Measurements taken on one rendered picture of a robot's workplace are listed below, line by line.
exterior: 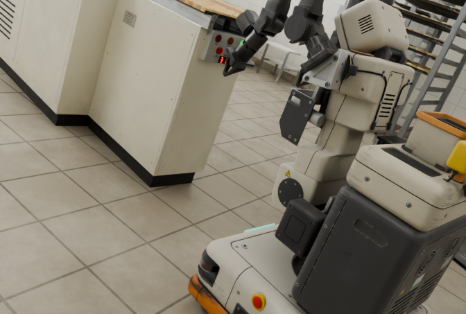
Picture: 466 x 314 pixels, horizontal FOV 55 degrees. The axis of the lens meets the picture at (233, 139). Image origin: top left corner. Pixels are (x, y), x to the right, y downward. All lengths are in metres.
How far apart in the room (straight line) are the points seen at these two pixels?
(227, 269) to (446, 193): 0.71
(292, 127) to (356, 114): 0.21
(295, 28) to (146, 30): 1.11
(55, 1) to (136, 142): 0.91
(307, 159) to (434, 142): 0.40
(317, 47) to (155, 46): 1.10
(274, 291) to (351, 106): 0.61
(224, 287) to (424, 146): 0.75
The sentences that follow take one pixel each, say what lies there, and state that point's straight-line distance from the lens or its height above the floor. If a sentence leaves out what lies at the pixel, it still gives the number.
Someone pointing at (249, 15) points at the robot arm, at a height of 0.99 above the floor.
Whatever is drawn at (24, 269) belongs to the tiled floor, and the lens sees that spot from 1.68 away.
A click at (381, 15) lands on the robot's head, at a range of 1.42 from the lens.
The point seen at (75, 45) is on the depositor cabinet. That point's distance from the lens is 2.53.
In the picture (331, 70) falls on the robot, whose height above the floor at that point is 0.94.
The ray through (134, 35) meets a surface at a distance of 2.39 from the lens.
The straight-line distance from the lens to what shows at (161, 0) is 2.27.
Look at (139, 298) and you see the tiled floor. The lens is 1.66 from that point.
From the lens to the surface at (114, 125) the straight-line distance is 2.49.
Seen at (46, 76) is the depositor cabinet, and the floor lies 0.23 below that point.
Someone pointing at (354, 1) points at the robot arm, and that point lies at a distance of 1.80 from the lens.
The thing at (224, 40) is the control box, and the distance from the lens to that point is 2.08.
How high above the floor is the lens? 1.08
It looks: 19 degrees down
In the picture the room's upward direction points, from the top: 21 degrees clockwise
